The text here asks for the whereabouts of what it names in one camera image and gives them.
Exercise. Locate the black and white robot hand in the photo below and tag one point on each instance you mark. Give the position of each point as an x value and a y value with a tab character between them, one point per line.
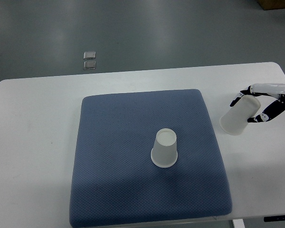
276	91

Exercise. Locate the white paper cup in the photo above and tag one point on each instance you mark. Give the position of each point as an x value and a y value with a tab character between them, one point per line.
164	152
235	120

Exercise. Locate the brown cardboard box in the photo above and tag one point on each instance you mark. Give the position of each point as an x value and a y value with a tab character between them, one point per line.
271	4

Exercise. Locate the black table control panel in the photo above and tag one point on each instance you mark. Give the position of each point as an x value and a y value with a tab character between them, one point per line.
274	218

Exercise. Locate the white paper cup on mat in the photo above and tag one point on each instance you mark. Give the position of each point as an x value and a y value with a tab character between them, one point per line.
164	152

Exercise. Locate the white table leg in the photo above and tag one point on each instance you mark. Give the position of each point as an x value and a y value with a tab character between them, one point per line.
238	223

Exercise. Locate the blue fabric cushion mat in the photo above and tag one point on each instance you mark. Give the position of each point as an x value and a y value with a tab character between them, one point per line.
114	179

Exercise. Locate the lower metal floor plate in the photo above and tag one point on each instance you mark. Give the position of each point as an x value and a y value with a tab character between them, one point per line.
89	65

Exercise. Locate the metal floor plate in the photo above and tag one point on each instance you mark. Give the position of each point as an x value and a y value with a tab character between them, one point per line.
89	55
89	65

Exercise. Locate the upper metal floor plate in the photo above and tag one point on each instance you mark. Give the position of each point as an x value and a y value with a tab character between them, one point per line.
89	55

